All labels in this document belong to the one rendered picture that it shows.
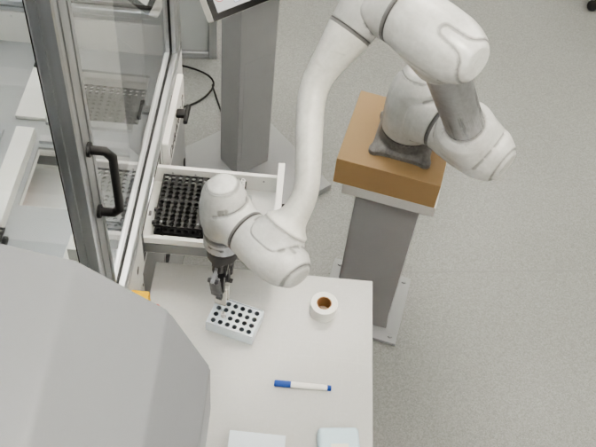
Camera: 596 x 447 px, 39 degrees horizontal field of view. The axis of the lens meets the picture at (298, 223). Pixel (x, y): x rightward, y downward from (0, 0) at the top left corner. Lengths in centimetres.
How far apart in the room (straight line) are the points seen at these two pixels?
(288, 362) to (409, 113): 74
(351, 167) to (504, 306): 109
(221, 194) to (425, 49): 51
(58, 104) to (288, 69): 267
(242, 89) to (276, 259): 145
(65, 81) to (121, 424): 54
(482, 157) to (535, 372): 115
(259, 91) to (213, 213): 142
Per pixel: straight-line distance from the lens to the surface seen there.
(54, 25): 124
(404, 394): 296
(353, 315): 218
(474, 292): 325
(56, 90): 133
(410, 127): 230
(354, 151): 240
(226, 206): 175
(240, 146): 328
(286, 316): 215
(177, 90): 244
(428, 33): 166
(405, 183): 238
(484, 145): 216
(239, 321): 210
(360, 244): 270
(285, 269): 170
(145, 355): 106
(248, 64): 301
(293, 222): 172
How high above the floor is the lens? 258
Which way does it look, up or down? 51 degrees down
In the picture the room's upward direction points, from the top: 7 degrees clockwise
